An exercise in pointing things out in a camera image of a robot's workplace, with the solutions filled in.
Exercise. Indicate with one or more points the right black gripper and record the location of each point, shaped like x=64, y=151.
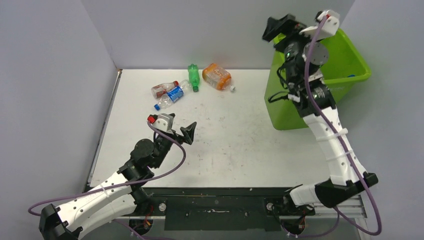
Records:
x=287, y=25

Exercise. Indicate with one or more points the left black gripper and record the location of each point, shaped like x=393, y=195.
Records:
x=187, y=132

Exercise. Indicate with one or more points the blue label crushed bottle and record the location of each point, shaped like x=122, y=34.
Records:
x=172, y=96

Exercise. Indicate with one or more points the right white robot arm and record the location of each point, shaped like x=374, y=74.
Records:
x=299, y=75

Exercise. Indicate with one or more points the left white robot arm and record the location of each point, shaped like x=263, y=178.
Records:
x=120, y=194

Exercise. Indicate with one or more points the green plastic bin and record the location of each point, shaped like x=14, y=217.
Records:
x=344, y=60

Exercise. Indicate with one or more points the crushed red label bottle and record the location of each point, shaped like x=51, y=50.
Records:
x=163, y=88

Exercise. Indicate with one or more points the green soda bottle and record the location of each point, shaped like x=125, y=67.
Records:
x=194, y=77

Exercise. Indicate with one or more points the large orange tea bottle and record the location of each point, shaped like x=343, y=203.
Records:
x=218, y=78

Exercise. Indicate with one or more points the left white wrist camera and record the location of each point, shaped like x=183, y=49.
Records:
x=162, y=122

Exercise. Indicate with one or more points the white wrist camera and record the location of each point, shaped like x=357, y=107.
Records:
x=162, y=122
x=328, y=22

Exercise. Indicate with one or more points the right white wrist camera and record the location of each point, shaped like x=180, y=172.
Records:
x=328, y=22

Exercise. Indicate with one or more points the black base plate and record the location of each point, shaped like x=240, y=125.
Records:
x=219, y=208

